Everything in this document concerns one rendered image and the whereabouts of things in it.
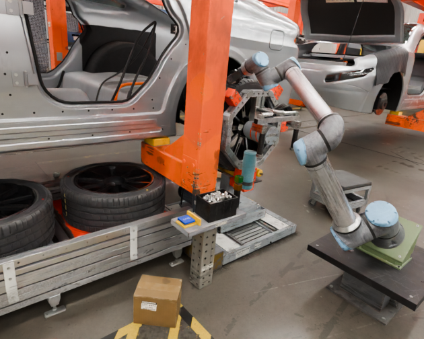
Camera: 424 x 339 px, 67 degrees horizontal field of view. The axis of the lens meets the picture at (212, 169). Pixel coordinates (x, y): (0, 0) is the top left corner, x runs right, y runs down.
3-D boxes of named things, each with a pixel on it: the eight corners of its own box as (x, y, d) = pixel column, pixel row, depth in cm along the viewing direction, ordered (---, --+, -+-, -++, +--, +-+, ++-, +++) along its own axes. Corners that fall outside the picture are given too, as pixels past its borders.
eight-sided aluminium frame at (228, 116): (268, 159, 250) (280, 89, 232) (275, 162, 246) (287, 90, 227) (216, 171, 217) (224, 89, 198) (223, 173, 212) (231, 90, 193)
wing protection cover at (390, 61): (381, 84, 473) (391, 47, 456) (403, 87, 452) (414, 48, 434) (358, 83, 429) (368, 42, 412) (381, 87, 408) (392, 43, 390)
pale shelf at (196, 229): (227, 206, 204) (227, 201, 203) (246, 216, 192) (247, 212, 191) (170, 223, 177) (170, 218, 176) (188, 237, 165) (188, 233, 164)
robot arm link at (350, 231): (376, 245, 171) (326, 135, 139) (345, 258, 175) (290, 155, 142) (363, 227, 185) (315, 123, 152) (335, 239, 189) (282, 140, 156)
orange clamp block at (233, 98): (234, 97, 207) (227, 87, 201) (242, 99, 202) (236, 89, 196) (227, 105, 206) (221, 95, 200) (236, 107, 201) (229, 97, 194)
